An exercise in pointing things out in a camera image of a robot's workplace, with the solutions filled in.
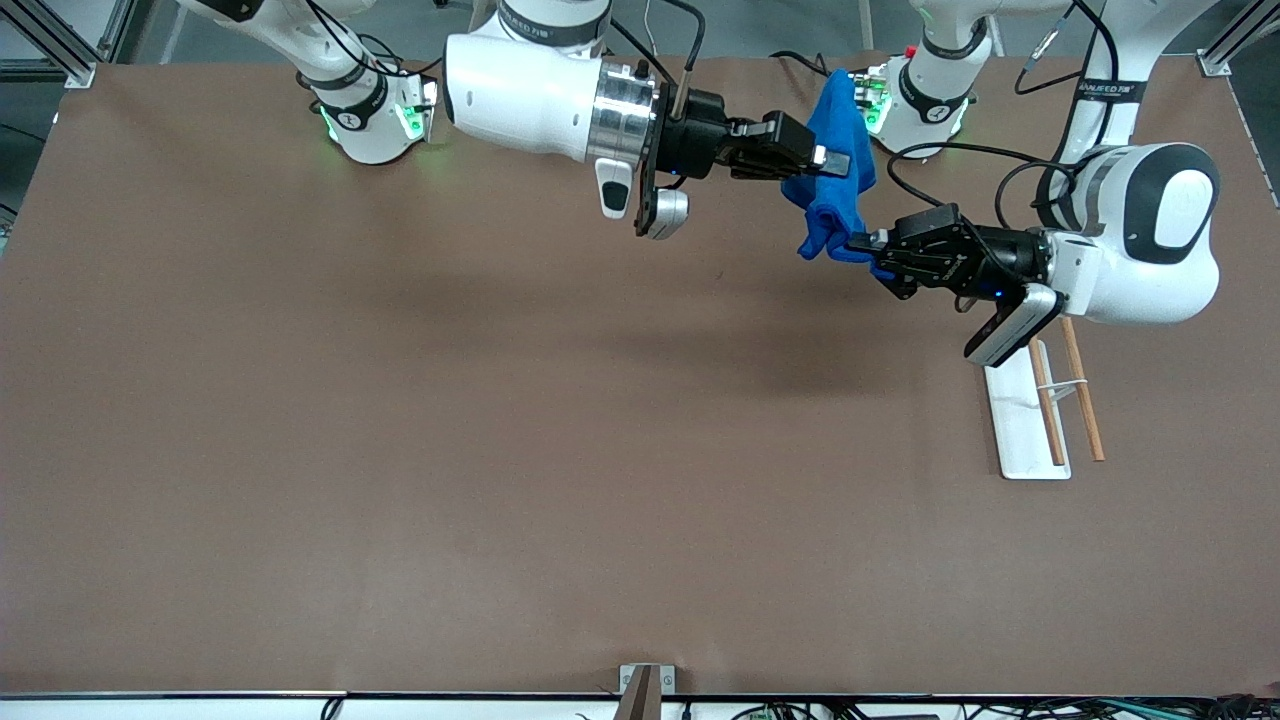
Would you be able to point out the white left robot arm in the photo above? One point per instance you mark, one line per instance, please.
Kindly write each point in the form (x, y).
(1150, 240)

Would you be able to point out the blue microfiber towel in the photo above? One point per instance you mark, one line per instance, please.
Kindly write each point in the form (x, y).
(835, 170)

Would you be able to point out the aluminium frame profile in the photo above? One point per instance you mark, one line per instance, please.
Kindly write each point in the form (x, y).
(1235, 40)
(60, 50)

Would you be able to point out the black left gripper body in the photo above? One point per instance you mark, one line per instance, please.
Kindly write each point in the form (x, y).
(1003, 258)

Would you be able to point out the grey metal camera bracket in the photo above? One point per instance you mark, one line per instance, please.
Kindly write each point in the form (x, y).
(645, 688)

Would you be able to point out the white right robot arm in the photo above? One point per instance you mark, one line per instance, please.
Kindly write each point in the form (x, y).
(520, 95)

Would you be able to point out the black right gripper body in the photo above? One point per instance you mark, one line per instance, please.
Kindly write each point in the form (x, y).
(697, 134)

